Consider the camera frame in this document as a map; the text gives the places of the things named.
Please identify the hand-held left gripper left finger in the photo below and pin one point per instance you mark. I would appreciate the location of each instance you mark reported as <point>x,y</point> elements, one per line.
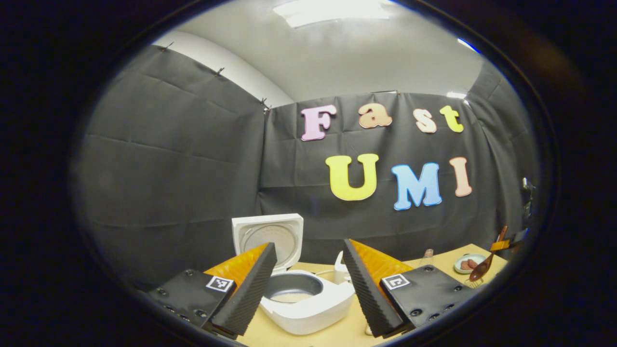
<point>248,294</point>

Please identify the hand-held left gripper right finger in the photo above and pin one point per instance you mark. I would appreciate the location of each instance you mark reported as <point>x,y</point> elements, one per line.
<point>368,294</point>

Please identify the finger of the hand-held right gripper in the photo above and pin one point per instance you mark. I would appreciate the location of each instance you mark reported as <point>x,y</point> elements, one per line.
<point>501,245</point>

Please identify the brown wooden spoon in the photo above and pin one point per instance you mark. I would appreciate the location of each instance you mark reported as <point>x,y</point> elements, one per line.
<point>479,272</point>

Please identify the white rice cooker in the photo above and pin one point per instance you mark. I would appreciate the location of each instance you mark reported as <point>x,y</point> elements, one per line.
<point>313,303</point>

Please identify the red meat slice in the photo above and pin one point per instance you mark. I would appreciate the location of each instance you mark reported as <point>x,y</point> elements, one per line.
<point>464,265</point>
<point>473,263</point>

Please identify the white toaster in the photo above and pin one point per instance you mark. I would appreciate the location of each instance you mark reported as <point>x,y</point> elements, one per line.
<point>341,272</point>

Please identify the pale green plate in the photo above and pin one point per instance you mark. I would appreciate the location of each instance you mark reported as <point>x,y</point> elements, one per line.
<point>458,265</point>

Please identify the clear plastic bottle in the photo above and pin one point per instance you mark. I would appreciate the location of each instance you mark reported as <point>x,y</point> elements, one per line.
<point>426,258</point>

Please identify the small ceiling light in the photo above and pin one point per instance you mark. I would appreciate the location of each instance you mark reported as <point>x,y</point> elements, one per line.
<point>455,95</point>

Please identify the large ceiling light panel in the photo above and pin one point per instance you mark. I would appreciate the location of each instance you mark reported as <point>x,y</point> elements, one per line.
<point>332,12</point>

